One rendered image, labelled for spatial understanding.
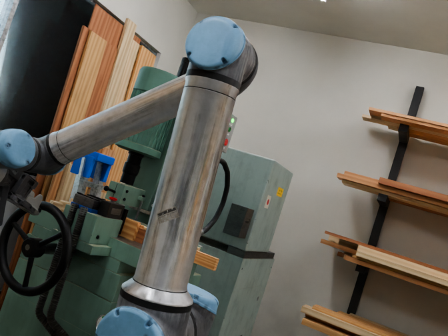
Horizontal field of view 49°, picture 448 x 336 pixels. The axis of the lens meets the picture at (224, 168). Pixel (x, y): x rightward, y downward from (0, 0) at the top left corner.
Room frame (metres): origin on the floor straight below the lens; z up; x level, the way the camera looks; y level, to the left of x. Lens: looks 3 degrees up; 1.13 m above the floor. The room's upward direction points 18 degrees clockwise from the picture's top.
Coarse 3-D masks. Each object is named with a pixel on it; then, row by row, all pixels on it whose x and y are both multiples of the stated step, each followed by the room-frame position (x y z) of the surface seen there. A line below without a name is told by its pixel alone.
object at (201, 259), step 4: (196, 252) 1.67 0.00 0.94; (200, 252) 1.67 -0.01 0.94; (196, 256) 1.67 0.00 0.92; (200, 256) 1.66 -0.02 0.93; (204, 256) 1.66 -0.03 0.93; (208, 256) 1.65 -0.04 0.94; (212, 256) 1.67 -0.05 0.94; (196, 260) 1.67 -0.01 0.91; (200, 260) 1.66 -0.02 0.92; (204, 260) 1.66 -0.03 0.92; (208, 260) 1.65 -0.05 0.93; (212, 260) 1.64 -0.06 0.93; (216, 260) 1.64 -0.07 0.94; (200, 264) 1.66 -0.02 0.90; (204, 264) 1.65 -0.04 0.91; (208, 264) 1.65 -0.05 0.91; (212, 264) 1.64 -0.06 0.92; (216, 264) 1.64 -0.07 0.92; (208, 268) 1.65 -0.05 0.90; (212, 268) 1.64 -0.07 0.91; (216, 268) 1.65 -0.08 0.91
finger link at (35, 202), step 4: (28, 196) 1.41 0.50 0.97; (36, 196) 1.44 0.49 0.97; (40, 196) 1.45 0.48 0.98; (28, 200) 1.41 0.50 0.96; (32, 200) 1.42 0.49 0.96; (36, 200) 1.44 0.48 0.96; (40, 200) 1.45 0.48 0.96; (32, 204) 1.43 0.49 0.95; (36, 204) 1.44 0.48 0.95; (24, 208) 1.41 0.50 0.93; (36, 208) 1.45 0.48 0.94; (36, 212) 1.45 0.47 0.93
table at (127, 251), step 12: (36, 216) 1.79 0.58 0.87; (48, 216) 1.77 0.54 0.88; (48, 228) 1.76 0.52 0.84; (120, 240) 1.63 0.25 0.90; (84, 252) 1.56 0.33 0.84; (96, 252) 1.57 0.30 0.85; (108, 252) 1.62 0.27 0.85; (120, 252) 1.62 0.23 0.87; (132, 252) 1.60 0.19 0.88; (132, 264) 1.59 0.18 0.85; (192, 276) 1.72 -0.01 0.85
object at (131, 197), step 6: (114, 186) 1.81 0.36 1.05; (120, 186) 1.79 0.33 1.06; (126, 186) 1.79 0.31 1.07; (132, 186) 1.91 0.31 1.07; (108, 192) 1.81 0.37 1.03; (120, 192) 1.79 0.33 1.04; (126, 192) 1.80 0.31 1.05; (132, 192) 1.84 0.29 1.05; (138, 192) 1.87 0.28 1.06; (144, 192) 1.90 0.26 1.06; (108, 198) 1.81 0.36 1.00; (120, 198) 1.79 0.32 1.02; (126, 198) 1.81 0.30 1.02; (132, 198) 1.85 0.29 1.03; (126, 204) 1.83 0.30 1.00; (132, 204) 1.86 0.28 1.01; (138, 204) 1.89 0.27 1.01
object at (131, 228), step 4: (128, 220) 1.72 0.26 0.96; (132, 220) 1.72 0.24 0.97; (124, 224) 1.73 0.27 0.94; (128, 224) 1.72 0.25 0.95; (132, 224) 1.71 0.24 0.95; (136, 224) 1.71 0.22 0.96; (124, 228) 1.73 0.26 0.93; (128, 228) 1.72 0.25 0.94; (132, 228) 1.71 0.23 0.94; (136, 228) 1.71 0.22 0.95; (124, 232) 1.72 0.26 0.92; (128, 232) 1.72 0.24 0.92; (132, 232) 1.71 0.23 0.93; (136, 232) 1.71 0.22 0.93; (124, 236) 1.72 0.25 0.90; (128, 236) 1.71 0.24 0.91; (132, 236) 1.71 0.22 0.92; (132, 240) 1.71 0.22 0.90
